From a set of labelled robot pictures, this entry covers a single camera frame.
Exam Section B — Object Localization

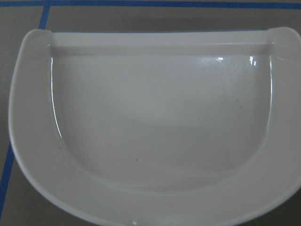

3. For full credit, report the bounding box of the beige plastic dustpan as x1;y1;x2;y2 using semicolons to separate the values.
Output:
8;27;301;226

